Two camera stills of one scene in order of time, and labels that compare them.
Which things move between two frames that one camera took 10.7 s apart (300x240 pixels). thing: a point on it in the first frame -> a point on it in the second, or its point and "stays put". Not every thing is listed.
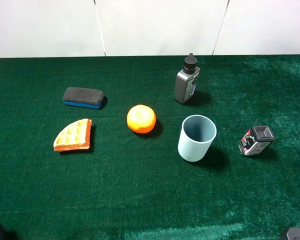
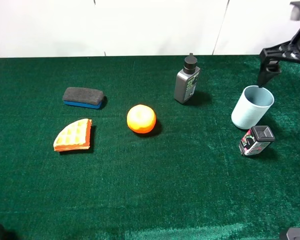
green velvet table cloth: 96,148 stays put
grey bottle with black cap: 186,80 stays put
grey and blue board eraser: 82,97 stays put
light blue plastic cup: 197,133 -> 252,107
